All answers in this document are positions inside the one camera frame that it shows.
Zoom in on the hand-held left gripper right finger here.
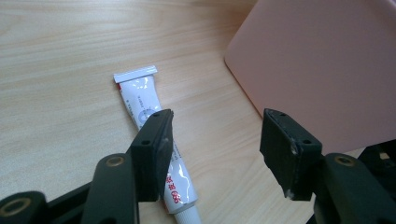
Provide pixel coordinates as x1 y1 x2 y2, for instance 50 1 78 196
259 107 396 224

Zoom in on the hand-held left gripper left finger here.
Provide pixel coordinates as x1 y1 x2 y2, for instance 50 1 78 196
79 108 175 224

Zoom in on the pink plastic container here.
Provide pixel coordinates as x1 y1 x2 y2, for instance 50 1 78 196
223 0 396 156

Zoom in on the white glue tube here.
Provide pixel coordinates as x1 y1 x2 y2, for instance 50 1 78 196
113 64 204 224

